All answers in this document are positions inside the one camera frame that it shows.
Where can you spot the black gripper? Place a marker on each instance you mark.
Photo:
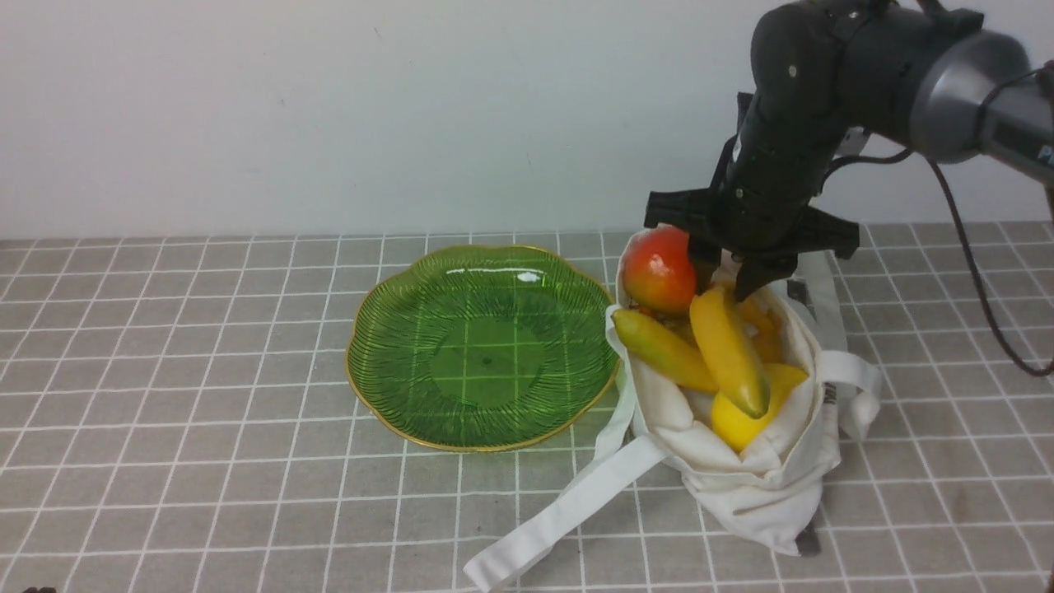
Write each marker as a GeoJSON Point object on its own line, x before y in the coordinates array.
{"type": "Point", "coordinates": [758, 203]}

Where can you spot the large yellow banana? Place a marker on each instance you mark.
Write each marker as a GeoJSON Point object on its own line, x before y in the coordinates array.
{"type": "Point", "coordinates": [726, 349]}

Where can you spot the white cloth tote bag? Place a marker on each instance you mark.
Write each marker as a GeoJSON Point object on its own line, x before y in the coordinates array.
{"type": "Point", "coordinates": [769, 493]}

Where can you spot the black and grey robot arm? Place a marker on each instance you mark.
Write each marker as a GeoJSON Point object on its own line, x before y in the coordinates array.
{"type": "Point", "coordinates": [935, 81]}

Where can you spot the red apple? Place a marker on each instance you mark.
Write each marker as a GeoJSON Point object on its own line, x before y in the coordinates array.
{"type": "Point", "coordinates": [658, 273]}

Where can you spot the small green-yellow banana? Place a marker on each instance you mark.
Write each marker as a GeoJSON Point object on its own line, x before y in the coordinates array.
{"type": "Point", "coordinates": [663, 350]}

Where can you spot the yellow lemon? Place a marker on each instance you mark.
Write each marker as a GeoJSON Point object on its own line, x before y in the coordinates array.
{"type": "Point", "coordinates": [736, 428]}

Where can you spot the green glass plate gold rim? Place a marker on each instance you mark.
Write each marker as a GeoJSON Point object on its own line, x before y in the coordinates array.
{"type": "Point", "coordinates": [480, 349]}

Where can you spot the grey checked tablecloth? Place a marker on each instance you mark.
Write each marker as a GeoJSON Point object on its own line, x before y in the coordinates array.
{"type": "Point", "coordinates": [175, 418]}

